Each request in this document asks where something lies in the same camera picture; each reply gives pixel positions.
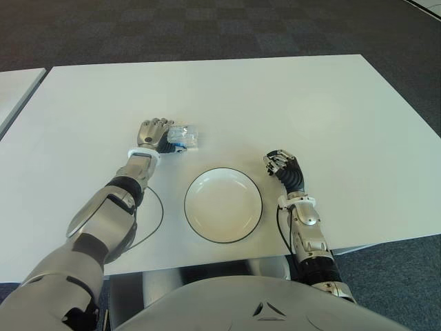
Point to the silver robot torso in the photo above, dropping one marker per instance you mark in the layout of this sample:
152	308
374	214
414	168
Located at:
262	300

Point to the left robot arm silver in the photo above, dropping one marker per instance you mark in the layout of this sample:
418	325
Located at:
100	220

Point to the white plate black rim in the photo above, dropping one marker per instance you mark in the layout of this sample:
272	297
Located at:
224	205

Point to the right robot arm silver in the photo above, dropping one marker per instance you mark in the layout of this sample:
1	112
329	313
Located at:
310	231

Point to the left robot hand black silver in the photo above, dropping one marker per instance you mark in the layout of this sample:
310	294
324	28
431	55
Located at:
150	132

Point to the right robot hand black silver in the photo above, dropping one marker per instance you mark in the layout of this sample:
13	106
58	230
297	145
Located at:
291	174

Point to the clear plastic packet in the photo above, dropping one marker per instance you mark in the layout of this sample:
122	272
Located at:
184	136

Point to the neighbouring white table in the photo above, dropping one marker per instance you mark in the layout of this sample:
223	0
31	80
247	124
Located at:
17	89

